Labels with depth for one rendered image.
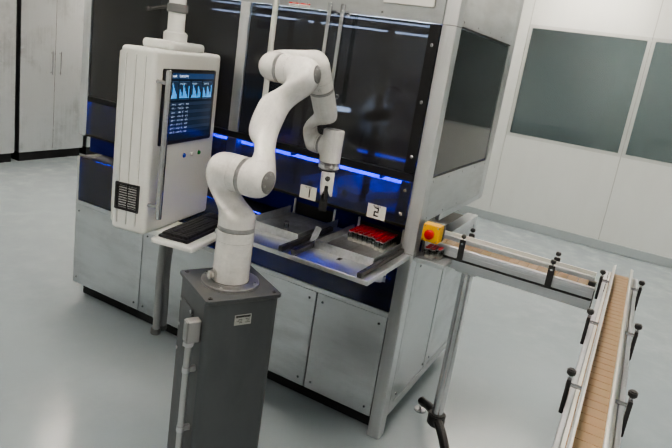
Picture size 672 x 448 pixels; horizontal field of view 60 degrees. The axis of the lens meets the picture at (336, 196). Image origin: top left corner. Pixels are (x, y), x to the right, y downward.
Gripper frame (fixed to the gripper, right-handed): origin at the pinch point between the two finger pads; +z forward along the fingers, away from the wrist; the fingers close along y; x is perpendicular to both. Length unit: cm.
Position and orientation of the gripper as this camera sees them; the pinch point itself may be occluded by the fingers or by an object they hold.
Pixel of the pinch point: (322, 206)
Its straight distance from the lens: 234.3
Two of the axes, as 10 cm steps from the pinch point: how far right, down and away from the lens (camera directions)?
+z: -1.5, 9.6, 2.4
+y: -0.4, -2.5, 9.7
